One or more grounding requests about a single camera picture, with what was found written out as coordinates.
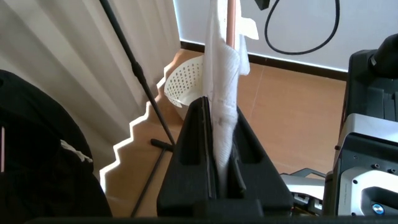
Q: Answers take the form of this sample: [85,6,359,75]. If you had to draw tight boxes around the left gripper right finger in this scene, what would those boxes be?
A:
[228,105,293,218]

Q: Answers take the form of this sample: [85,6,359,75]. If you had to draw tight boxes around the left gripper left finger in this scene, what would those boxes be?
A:
[157,96,219,218]

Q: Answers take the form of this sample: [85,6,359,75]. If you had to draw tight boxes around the white garment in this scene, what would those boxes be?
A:
[201,0,259,187]

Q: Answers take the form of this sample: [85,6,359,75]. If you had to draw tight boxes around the black shorts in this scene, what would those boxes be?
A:
[0,68,113,218]

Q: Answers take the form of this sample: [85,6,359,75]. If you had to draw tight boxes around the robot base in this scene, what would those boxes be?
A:
[279,32,398,218]

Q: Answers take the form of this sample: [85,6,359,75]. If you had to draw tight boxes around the white laundry basket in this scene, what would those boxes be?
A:
[164,55,206,121]

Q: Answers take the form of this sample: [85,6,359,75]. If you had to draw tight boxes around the black clothes rack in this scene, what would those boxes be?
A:
[99,0,177,218]

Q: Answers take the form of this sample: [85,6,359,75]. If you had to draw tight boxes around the beige curtain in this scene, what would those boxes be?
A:
[0,0,182,182]

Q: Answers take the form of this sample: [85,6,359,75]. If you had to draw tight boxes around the black cable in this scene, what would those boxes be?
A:
[264,0,341,56]

